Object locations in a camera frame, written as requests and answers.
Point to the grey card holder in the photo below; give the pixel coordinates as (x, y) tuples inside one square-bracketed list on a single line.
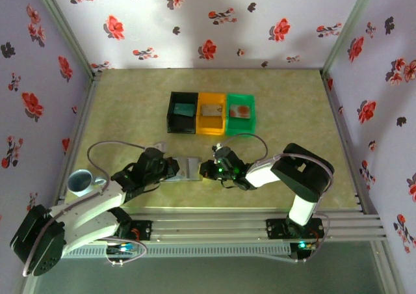
[(190, 168)]

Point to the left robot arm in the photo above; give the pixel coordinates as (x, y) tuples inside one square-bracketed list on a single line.
[(91, 203)]

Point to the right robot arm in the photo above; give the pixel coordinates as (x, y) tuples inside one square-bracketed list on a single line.
[(260, 177)]

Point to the teal card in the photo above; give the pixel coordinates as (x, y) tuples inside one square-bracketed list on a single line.
[(184, 109)]

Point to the beige card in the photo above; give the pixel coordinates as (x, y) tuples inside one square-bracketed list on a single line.
[(212, 110)]

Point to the yellow plastic bin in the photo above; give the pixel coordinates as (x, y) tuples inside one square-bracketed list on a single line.
[(211, 126)]

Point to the black plastic bin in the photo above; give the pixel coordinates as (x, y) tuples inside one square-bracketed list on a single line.
[(182, 125)]

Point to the green plastic bin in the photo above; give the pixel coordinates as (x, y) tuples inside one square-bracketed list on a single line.
[(240, 128)]

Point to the blue mug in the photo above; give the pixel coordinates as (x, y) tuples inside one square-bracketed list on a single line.
[(79, 181)]

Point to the left base circuit board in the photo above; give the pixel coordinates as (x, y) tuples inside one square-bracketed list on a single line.
[(122, 249)]

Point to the base circuit board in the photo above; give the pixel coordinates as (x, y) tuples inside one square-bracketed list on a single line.
[(122, 249), (304, 246)]

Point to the right base circuit board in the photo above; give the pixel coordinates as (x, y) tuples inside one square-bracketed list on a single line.
[(304, 246)]

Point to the aluminium table rail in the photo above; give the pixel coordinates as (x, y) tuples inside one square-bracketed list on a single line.
[(211, 225)]

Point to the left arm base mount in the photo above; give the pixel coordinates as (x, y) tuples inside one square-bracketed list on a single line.
[(144, 230)]

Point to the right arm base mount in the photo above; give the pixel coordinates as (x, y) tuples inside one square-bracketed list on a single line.
[(274, 229)]

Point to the aluminium side rail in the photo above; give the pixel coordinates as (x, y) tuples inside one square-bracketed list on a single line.
[(342, 128), (88, 102)]

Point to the aluminium frame post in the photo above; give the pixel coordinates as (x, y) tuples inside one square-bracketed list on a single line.
[(347, 30), (67, 30)]

